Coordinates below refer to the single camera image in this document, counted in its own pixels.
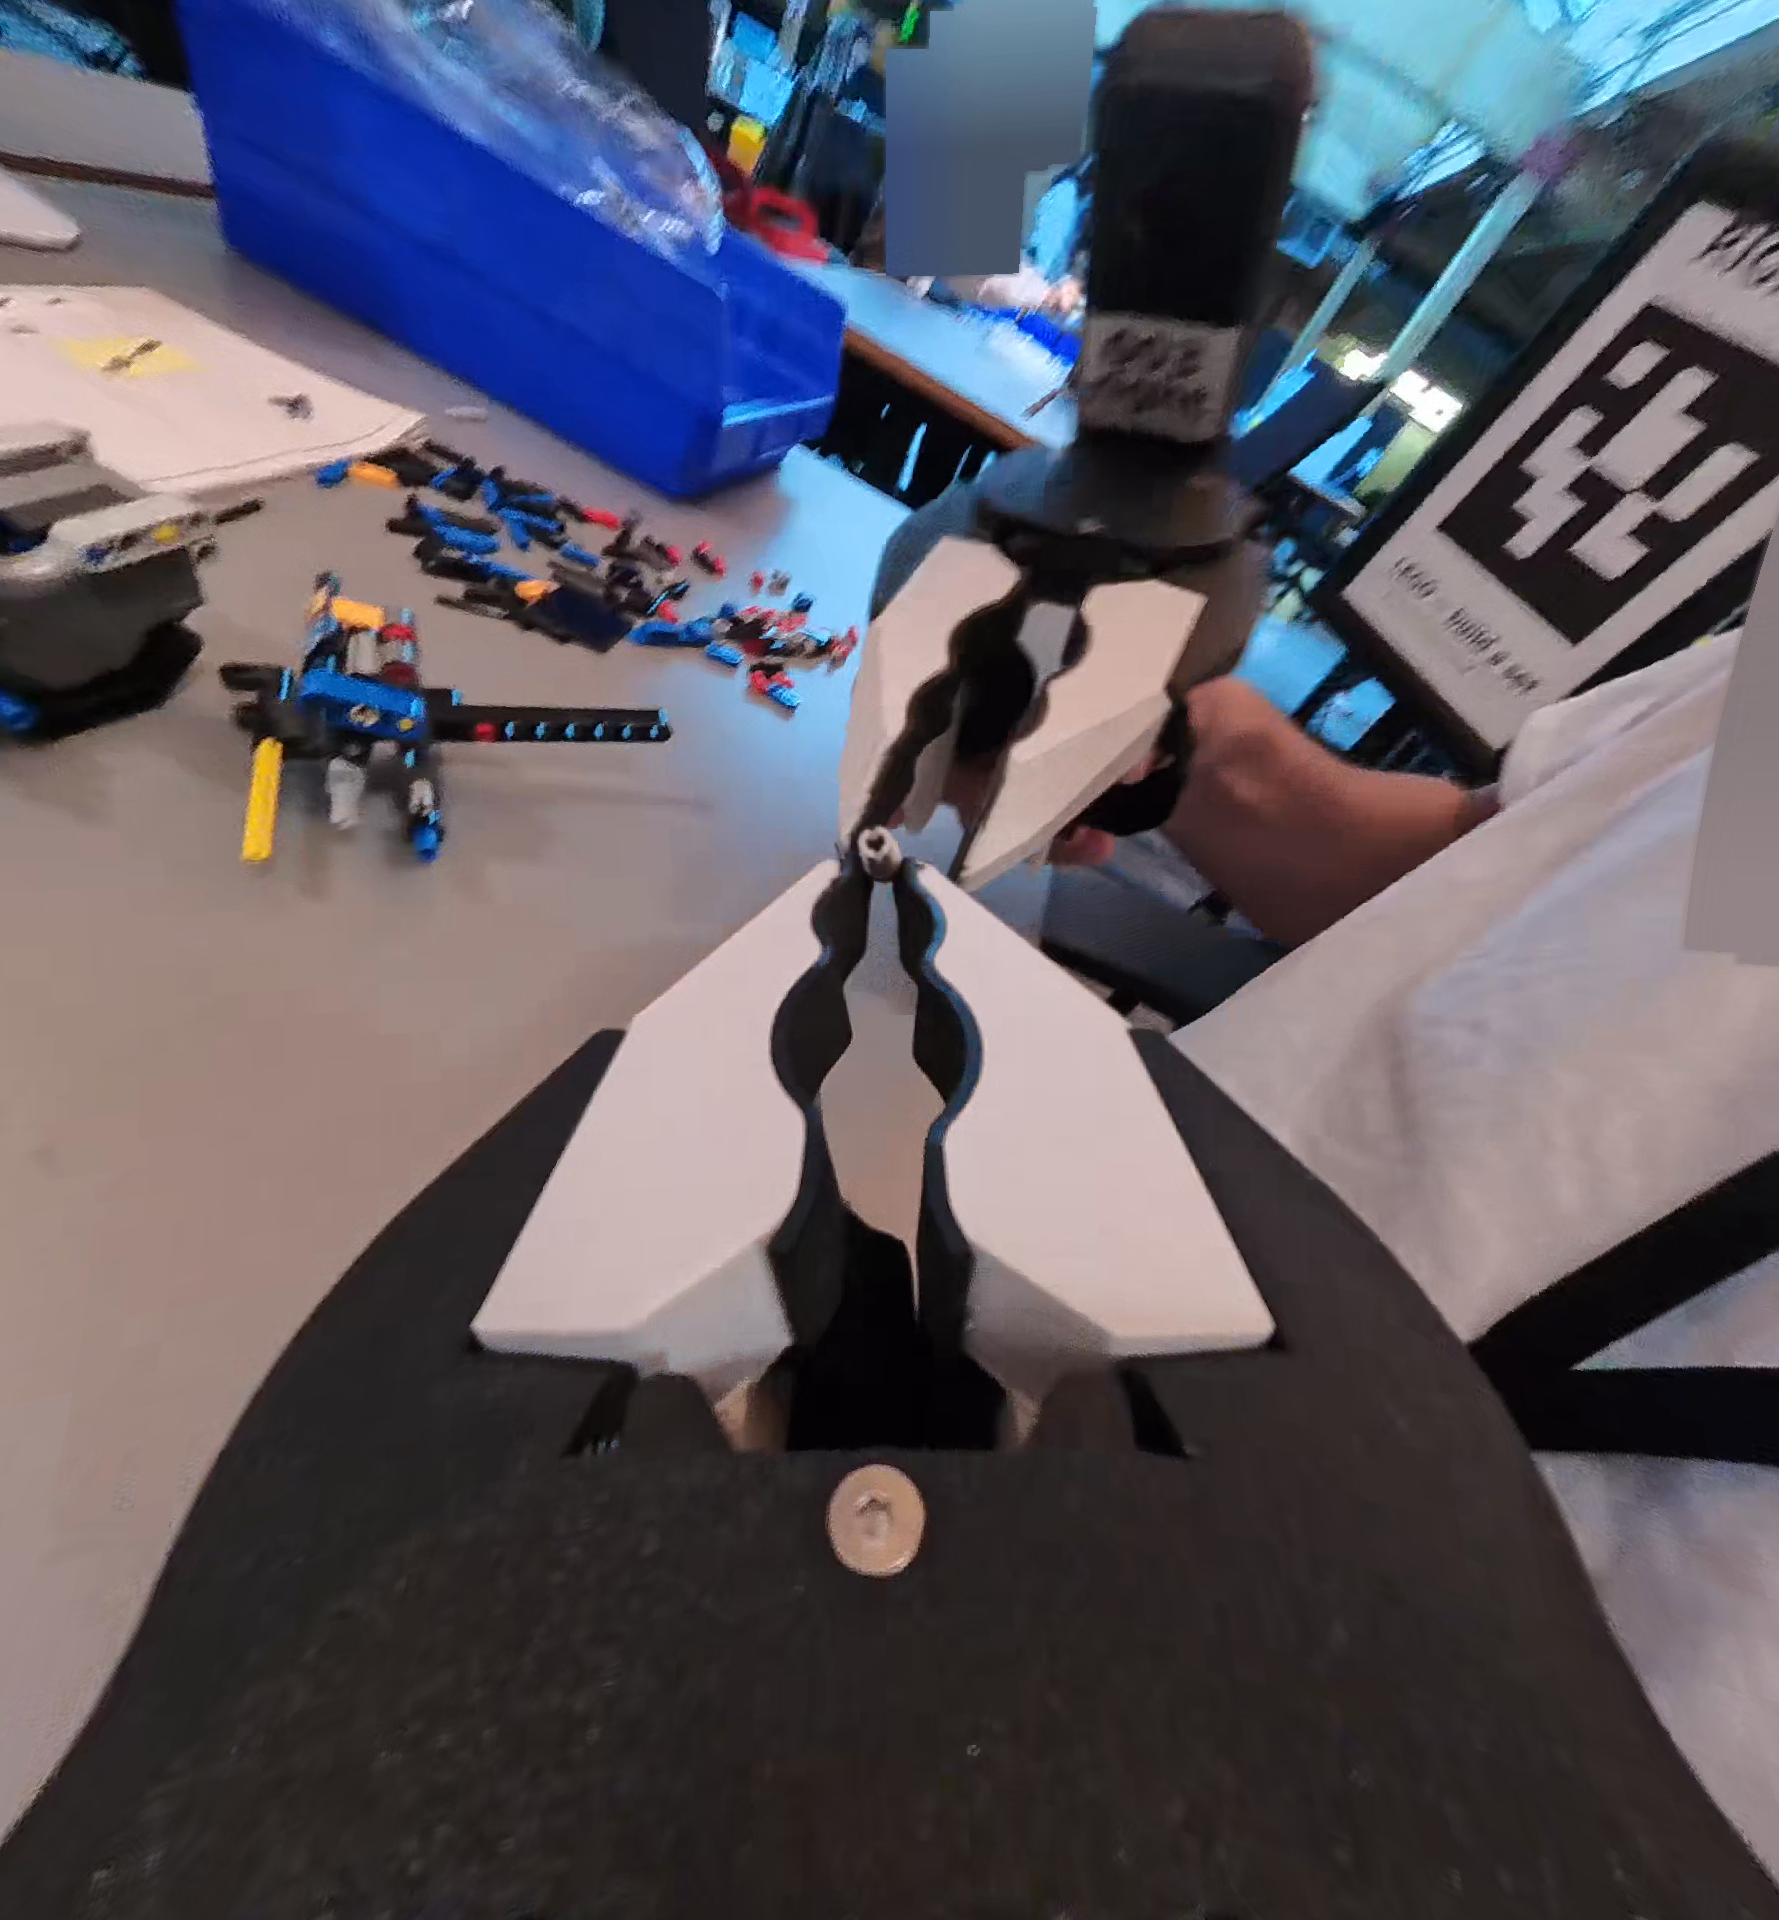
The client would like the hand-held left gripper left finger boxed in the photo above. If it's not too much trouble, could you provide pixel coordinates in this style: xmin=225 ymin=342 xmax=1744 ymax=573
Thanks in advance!
xmin=471 ymin=864 xmax=882 ymax=1451

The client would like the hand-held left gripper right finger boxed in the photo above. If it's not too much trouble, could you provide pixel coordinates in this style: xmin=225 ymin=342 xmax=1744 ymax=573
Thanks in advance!
xmin=894 ymin=865 xmax=1276 ymax=1446

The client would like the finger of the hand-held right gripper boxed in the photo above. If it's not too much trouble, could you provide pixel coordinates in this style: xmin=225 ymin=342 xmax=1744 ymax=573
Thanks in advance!
xmin=948 ymin=575 xmax=1210 ymax=890
xmin=837 ymin=537 xmax=1042 ymax=839

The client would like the person's right forearm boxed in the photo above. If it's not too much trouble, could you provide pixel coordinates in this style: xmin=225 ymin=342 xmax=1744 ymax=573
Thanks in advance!
xmin=1330 ymin=737 xmax=1503 ymax=944

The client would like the pile of loose lego pieces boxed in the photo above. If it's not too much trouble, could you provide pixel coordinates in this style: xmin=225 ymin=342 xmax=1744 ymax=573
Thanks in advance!
xmin=315 ymin=438 xmax=860 ymax=712

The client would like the lego assembly with yellow axle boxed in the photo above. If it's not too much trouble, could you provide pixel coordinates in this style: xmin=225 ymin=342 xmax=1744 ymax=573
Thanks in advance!
xmin=222 ymin=570 xmax=673 ymax=868

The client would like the grey black lego vehicle assembly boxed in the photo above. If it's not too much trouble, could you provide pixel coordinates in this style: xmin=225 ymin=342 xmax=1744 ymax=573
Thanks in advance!
xmin=0 ymin=422 xmax=215 ymax=740

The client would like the person's right hand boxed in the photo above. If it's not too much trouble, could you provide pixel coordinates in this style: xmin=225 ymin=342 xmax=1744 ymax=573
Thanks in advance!
xmin=1046 ymin=683 xmax=1345 ymax=948

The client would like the grey background table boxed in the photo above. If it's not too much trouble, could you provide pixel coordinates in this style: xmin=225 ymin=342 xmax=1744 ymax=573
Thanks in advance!
xmin=829 ymin=263 xmax=1087 ymax=453

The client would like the red chair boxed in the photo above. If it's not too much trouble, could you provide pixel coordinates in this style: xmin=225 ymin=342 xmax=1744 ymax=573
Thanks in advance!
xmin=724 ymin=181 xmax=830 ymax=266

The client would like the black framed marker sign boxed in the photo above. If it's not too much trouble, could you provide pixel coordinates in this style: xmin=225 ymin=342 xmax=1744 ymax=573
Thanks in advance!
xmin=1286 ymin=142 xmax=1779 ymax=783

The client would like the blue plastic storage bin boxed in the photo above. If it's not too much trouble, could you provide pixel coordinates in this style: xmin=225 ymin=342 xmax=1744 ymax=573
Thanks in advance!
xmin=176 ymin=0 xmax=848 ymax=500

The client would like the clear plastic bag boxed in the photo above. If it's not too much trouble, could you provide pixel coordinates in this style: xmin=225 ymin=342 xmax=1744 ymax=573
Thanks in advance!
xmin=365 ymin=0 xmax=726 ymax=250

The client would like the white instruction booklet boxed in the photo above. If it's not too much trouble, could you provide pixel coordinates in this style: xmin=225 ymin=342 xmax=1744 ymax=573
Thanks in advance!
xmin=0 ymin=286 xmax=426 ymax=499

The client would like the black harness strap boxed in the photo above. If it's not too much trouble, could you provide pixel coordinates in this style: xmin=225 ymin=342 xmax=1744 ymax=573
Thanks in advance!
xmin=1471 ymin=1117 xmax=1779 ymax=1470

